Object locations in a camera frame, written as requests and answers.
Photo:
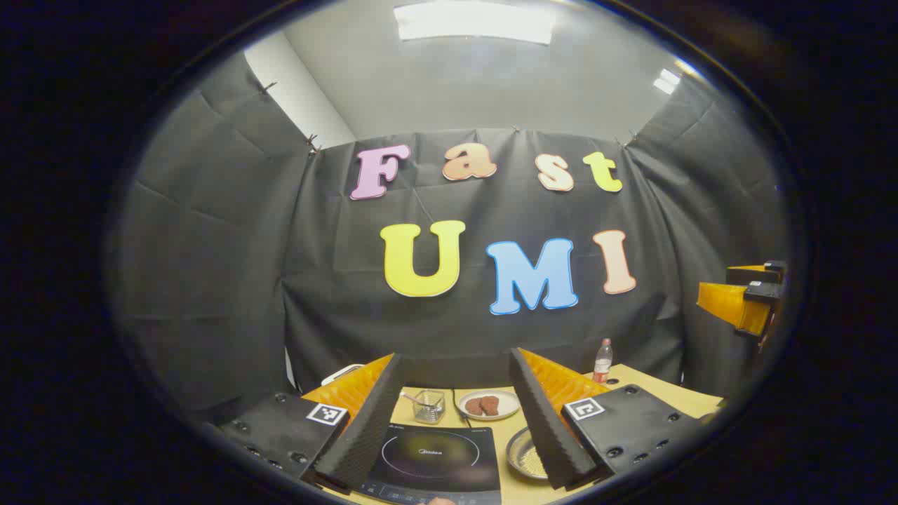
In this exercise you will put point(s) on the red meat slice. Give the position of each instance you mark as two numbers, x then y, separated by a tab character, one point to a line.
490	404
473	406

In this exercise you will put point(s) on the small ceiling light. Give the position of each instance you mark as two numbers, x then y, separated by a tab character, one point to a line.
666	81

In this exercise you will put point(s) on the pink striped straw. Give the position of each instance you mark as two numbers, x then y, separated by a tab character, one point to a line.
410	398

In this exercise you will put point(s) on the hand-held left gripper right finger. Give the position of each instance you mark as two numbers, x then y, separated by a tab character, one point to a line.
547	435

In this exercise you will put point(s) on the red label water bottle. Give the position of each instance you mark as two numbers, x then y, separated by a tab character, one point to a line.
602	365

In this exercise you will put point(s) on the white toaster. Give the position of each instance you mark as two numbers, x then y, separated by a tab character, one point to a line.
344	372

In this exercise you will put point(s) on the stainless steel pot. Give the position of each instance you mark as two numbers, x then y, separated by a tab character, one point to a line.
519	456

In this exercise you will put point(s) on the black induction cooktop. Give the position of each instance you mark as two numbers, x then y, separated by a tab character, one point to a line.
435	463

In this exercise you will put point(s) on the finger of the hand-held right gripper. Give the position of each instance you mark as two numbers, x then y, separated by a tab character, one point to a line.
758	272
729	305

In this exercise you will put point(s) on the long ceiling light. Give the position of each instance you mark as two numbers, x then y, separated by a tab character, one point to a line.
477	21

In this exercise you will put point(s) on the pile of soybeans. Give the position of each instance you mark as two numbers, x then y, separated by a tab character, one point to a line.
537	463

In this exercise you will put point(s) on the white oval plate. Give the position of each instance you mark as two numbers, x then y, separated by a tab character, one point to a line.
506	401

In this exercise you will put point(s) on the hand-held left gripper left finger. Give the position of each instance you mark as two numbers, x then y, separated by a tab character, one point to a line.
365	435

